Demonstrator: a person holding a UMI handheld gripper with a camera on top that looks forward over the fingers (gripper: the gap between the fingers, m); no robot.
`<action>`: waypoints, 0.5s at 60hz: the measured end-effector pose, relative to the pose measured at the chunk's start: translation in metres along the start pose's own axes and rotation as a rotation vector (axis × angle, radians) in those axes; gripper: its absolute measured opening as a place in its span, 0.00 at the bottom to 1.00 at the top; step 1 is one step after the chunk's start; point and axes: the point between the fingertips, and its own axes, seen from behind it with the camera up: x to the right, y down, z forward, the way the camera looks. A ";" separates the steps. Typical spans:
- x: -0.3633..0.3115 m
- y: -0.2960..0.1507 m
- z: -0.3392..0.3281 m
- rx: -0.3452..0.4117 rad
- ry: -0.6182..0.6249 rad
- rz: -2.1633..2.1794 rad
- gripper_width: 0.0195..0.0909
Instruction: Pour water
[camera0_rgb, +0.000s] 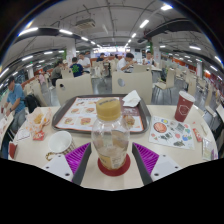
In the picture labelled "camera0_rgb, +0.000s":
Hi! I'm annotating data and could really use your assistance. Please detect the printed paper tray liner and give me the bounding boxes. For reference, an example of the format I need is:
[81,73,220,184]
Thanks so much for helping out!
[54,96,145,133]

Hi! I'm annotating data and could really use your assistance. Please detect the white checked mug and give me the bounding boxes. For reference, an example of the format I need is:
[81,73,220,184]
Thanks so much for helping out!
[44,130,77,162]

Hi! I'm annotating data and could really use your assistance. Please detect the beige chair with round hole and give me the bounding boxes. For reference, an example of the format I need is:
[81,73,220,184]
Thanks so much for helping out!
[55,76,95,107]
[111,70,154,96]
[153,67,177,102]

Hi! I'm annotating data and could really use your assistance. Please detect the clear bottle with yellow cap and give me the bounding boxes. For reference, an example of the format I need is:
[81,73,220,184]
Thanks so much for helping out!
[90,97,131,171]

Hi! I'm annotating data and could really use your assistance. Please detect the red paper cup with lid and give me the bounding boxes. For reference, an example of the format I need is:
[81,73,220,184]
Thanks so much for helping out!
[173,90,197,123]

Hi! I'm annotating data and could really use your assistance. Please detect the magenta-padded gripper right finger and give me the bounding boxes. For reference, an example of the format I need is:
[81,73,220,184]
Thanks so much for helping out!
[131,142,183,186]

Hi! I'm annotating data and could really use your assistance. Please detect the white printed sticker sheet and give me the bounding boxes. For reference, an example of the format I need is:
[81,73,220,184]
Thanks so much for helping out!
[147,115,196,151]

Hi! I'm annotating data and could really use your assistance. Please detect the ceiling air conditioner unit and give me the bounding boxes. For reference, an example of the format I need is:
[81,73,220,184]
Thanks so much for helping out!
[74,17,97,31]

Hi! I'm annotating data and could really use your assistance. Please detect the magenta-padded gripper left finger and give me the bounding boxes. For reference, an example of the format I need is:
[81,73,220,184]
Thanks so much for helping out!
[41,142,93,186]

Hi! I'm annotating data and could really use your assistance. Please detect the clear plastic packet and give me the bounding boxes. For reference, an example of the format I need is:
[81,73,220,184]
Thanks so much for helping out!
[201,136,215,162]

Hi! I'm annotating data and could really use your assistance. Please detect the ceiling strip lights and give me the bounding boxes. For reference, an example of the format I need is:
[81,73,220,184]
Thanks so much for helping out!
[0,3,224,88]

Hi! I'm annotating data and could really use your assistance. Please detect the person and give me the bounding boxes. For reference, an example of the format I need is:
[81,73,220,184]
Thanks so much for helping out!
[68,56,85,79]
[49,59,68,90]
[1,75,28,135]
[116,52,136,74]
[142,50,157,67]
[76,51,92,73]

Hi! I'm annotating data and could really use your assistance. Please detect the small red carton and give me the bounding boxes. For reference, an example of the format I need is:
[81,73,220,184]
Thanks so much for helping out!
[32,130,46,142]

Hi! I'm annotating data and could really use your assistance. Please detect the flat round red coaster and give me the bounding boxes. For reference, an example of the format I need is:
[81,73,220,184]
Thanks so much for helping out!
[97,153,132,178]

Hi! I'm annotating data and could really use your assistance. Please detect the white printed receipt paper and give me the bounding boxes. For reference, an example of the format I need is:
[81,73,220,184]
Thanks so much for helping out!
[12,127,33,143]

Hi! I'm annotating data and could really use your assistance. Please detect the red sauce packet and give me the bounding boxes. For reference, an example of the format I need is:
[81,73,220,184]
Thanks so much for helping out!
[192,127,204,143]

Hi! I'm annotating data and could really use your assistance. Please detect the orange paper food wrapper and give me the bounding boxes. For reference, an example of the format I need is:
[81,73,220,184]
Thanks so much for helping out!
[25,106,54,136]

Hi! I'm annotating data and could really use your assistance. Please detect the black backpack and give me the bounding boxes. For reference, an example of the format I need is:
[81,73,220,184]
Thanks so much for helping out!
[24,93,42,115]

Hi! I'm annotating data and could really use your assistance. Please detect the white crumpled napkin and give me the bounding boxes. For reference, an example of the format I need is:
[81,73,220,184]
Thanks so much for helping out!
[121,89,143,109]

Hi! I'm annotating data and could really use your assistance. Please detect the dark plastic food tray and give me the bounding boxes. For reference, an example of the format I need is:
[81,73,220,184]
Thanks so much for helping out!
[51,93,152,135]

